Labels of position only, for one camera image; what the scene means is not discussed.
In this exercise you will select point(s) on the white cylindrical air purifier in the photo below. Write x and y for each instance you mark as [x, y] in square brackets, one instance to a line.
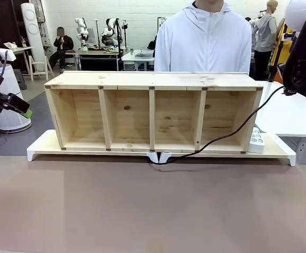
[10, 118]

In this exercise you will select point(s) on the wooden riser with white legs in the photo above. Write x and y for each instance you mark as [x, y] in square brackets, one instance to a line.
[47, 145]
[274, 150]

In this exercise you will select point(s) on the white standing air conditioner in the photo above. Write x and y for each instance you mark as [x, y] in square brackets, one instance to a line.
[31, 31]

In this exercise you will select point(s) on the white power strip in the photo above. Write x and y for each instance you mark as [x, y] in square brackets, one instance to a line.
[256, 143]

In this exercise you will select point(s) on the mannequin in grey hoodie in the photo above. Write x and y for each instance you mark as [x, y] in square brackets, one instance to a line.
[266, 31]

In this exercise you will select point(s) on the mannequin in yellow jacket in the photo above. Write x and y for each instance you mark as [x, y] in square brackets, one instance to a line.
[280, 52]

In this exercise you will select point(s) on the white background table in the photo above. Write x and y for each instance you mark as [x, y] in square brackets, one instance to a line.
[137, 56]

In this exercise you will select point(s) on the wooden step stool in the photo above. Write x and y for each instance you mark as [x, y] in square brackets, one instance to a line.
[38, 67]

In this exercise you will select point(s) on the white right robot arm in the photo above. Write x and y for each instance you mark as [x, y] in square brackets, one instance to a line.
[297, 13]

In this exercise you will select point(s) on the grey plastic stool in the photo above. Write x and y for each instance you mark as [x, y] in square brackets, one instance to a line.
[19, 79]

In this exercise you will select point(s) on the seated person in black jacket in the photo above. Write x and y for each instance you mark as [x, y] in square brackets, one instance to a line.
[61, 44]

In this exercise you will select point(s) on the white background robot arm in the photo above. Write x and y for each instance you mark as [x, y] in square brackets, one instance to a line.
[81, 29]
[109, 29]

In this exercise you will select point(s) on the brown background work table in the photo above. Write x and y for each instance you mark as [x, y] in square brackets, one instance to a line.
[89, 53]

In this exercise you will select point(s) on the person in white hoodie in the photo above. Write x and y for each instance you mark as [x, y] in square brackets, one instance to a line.
[202, 39]

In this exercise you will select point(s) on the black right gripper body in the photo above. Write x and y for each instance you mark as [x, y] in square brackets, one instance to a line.
[296, 73]

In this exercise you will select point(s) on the black tripod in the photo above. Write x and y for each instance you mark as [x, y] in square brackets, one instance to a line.
[274, 66]

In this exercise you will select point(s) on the black light stand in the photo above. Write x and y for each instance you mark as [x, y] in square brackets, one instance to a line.
[124, 31]

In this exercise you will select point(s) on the wooden four-compartment shelf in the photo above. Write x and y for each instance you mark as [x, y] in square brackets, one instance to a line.
[131, 79]

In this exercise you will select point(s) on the wooden background desk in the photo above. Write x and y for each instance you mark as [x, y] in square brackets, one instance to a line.
[21, 49]

